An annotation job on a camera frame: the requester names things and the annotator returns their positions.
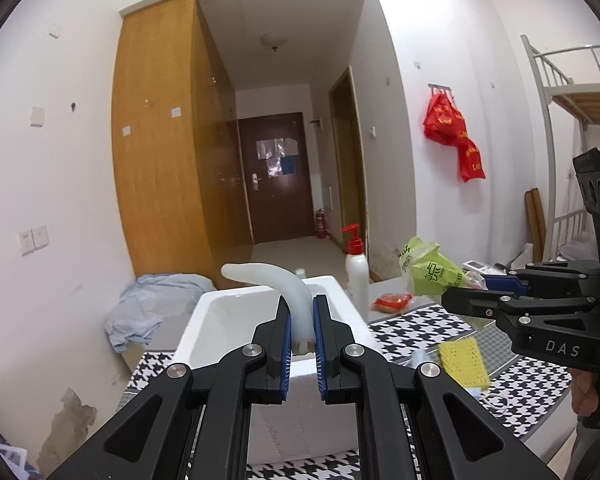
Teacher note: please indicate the white pump lotion bottle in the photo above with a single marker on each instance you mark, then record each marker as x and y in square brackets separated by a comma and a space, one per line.
[358, 271]

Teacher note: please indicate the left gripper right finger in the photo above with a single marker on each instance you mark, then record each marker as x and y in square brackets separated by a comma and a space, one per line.
[413, 423]

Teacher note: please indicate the wall socket pair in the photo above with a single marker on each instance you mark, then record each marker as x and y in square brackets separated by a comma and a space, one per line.
[33, 239]

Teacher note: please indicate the red hanging bags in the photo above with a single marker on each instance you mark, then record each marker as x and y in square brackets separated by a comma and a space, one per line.
[446, 125]

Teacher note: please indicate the red fire extinguisher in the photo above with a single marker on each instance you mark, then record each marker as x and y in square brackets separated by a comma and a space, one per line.
[320, 224]

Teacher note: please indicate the light blue cloth pile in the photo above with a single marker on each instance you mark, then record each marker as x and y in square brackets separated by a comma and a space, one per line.
[153, 302]

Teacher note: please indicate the blue face mask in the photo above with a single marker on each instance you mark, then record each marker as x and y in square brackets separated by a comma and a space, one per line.
[420, 357]

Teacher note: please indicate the ceiling lamp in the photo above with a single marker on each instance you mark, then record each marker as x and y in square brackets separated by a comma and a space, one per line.
[273, 40]

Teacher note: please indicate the dark brown door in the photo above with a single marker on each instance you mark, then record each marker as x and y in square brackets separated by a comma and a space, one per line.
[276, 171]

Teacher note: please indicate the metal bunk bed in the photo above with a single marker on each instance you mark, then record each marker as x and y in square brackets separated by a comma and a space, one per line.
[567, 82]

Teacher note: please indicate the green plastic bag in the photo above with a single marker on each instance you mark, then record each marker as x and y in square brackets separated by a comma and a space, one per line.
[426, 272]

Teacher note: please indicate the yellow foam net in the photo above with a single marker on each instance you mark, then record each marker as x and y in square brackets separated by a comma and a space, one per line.
[462, 360]

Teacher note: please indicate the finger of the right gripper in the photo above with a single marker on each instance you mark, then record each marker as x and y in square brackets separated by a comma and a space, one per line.
[551, 278]
[535, 308]

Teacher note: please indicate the wooden wardrobe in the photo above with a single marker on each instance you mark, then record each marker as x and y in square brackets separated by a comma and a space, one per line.
[175, 146]

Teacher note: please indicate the red snack packet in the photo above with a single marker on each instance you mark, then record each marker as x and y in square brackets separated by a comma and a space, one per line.
[392, 303]

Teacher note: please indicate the houndstooth table mat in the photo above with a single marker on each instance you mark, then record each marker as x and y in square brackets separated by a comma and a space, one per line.
[305, 439]

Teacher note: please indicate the white remote control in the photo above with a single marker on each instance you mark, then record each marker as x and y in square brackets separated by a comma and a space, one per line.
[476, 266]

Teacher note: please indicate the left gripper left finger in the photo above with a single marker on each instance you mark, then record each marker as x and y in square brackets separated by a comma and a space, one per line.
[192, 424]

